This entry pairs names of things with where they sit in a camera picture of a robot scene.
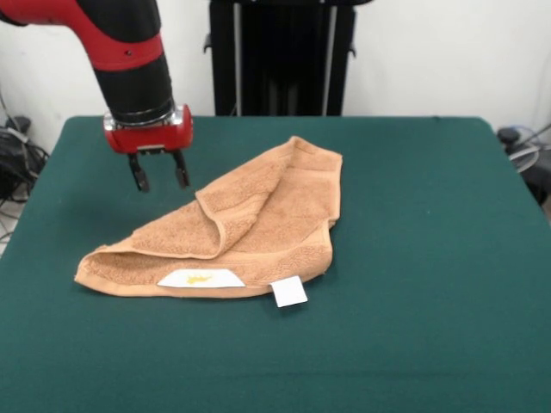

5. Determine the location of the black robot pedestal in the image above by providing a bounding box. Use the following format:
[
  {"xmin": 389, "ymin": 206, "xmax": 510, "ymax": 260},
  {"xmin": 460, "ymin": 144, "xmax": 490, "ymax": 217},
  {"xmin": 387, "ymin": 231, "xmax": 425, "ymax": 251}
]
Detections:
[{"xmin": 203, "ymin": 0, "xmax": 358, "ymax": 117}]

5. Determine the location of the dark green table cloth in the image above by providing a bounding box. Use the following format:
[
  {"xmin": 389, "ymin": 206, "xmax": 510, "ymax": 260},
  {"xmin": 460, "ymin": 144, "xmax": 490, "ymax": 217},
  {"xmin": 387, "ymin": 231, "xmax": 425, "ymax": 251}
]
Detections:
[{"xmin": 0, "ymin": 114, "xmax": 551, "ymax": 413}]

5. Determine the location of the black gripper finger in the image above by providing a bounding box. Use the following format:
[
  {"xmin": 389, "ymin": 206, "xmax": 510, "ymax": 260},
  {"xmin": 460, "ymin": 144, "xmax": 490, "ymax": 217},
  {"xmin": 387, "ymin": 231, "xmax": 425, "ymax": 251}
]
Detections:
[
  {"xmin": 127, "ymin": 152, "xmax": 152, "ymax": 194},
  {"xmin": 170, "ymin": 150, "xmax": 192, "ymax": 190}
]

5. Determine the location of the black equipment with cables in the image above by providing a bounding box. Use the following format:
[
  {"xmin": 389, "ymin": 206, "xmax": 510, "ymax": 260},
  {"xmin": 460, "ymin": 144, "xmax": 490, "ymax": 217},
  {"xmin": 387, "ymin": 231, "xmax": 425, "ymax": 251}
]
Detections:
[{"xmin": 497, "ymin": 124, "xmax": 551, "ymax": 207}]

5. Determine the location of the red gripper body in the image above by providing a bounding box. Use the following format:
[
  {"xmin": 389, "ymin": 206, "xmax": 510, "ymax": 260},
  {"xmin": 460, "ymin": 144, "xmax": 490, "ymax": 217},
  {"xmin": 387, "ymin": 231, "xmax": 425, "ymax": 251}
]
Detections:
[{"xmin": 102, "ymin": 103, "xmax": 195, "ymax": 156}]

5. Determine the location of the orange terry towel with tags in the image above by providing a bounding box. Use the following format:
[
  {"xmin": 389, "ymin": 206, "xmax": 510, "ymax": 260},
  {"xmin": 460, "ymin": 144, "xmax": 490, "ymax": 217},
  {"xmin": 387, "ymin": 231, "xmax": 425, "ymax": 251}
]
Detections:
[{"xmin": 73, "ymin": 135, "xmax": 344, "ymax": 309}]

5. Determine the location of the black cable bundle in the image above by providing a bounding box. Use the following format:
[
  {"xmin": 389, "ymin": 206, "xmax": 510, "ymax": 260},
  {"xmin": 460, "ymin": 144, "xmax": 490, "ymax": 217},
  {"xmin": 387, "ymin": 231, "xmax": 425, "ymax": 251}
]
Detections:
[{"xmin": 0, "ymin": 85, "xmax": 51, "ymax": 242}]

